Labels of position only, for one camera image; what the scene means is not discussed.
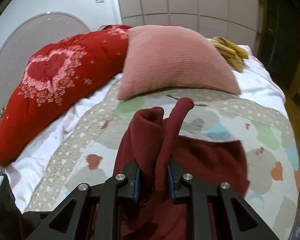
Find dark red sweater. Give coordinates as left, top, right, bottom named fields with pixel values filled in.
left=113, top=98, right=249, bottom=239

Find heart patterned bedspread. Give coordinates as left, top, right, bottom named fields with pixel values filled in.
left=26, top=82, right=300, bottom=239

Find red floral quilt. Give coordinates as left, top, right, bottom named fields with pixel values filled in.
left=0, top=25, right=130, bottom=167

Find yellow folded garment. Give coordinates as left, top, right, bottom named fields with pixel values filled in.
left=211, top=37, right=249, bottom=73

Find wooden door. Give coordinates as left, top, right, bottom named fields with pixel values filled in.
left=257, top=0, right=300, bottom=100

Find round grey headboard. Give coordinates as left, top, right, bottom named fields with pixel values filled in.
left=0, top=12, right=90, bottom=109

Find white wardrobe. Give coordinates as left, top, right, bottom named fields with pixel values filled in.
left=119, top=0, right=263, bottom=54

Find pink corduroy pillow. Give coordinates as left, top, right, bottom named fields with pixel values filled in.
left=118, top=25, right=241, bottom=100

